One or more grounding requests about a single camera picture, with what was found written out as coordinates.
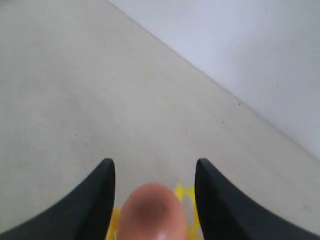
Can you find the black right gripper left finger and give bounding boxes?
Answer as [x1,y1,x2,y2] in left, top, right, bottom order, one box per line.
[0,158,116,240]

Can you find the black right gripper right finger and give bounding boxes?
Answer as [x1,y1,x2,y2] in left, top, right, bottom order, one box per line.
[195,158,320,240]

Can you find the yellow plastic egg tray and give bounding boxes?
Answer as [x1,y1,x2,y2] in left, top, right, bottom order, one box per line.
[105,184,204,240]

